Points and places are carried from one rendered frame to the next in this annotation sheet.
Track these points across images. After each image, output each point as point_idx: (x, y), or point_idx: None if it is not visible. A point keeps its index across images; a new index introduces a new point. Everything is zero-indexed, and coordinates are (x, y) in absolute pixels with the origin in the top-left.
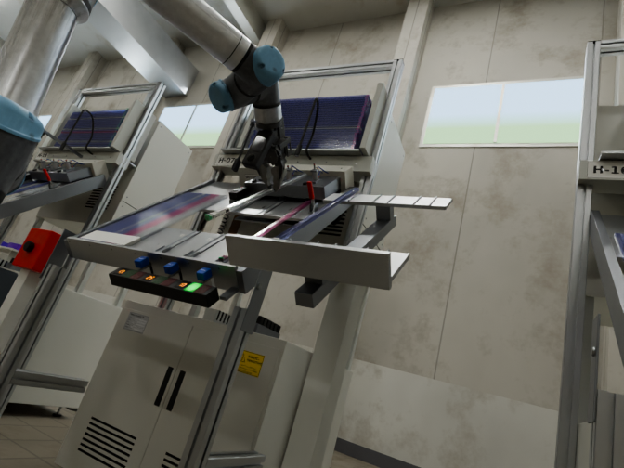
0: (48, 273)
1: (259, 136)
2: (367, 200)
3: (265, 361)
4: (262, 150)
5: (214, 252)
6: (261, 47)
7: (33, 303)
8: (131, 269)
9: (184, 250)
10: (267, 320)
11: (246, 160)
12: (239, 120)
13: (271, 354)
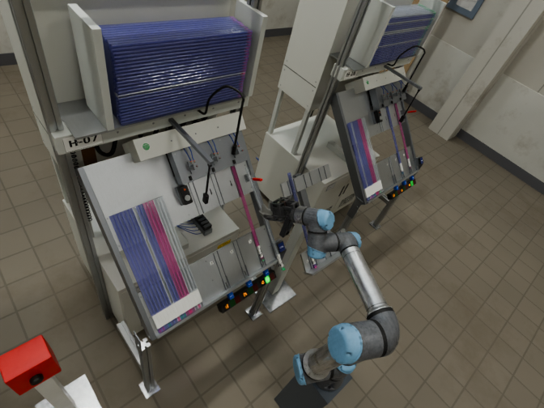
0: (147, 350)
1: (291, 222)
2: (302, 185)
3: (231, 240)
4: (291, 226)
5: (248, 257)
6: (360, 246)
7: (149, 357)
8: (228, 301)
9: (234, 269)
10: (206, 218)
11: (285, 235)
12: (41, 65)
13: (233, 236)
